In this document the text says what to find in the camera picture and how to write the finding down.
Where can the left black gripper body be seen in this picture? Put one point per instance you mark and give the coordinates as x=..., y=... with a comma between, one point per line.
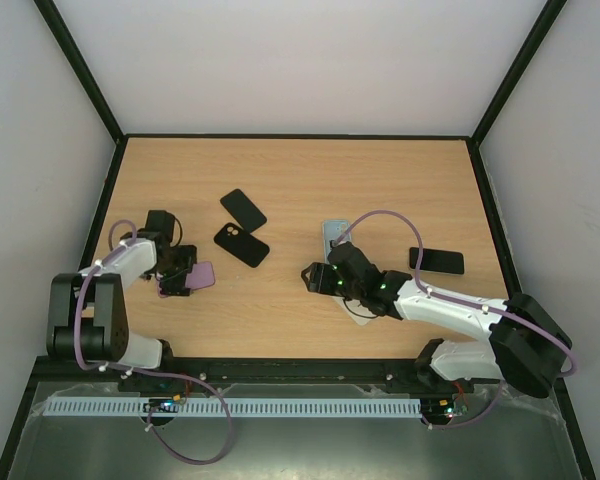
x=181, y=261

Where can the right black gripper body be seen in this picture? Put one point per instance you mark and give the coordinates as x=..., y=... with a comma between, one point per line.
x=323, y=278

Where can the purple phone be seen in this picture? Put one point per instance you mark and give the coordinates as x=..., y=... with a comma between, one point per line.
x=200, y=276

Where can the black phone case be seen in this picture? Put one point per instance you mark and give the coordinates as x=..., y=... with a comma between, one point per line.
x=241, y=245

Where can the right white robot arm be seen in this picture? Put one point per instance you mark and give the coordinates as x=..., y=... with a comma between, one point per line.
x=514, y=340

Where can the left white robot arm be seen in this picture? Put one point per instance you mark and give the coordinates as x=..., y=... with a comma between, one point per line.
x=87, y=315

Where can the beige phone case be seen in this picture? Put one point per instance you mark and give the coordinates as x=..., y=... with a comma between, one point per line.
x=355, y=310

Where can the light blue phone case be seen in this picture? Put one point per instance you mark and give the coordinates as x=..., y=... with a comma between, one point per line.
x=331, y=231

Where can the black phone face down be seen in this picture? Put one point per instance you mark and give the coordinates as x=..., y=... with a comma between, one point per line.
x=243, y=210

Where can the white-edged black phone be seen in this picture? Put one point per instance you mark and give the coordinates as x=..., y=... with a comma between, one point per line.
x=442, y=261

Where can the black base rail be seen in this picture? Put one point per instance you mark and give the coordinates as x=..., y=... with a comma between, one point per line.
x=390, y=375

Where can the light blue cable duct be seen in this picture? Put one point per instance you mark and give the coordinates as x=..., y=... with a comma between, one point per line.
x=236, y=407

